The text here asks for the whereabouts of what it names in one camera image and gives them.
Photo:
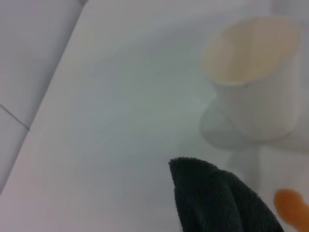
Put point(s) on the orange liquid stain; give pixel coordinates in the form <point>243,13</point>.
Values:
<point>294,207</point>

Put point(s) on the white paper cup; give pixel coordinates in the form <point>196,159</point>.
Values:
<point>260,96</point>

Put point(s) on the dark blue rag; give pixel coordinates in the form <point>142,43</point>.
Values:
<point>212,198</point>

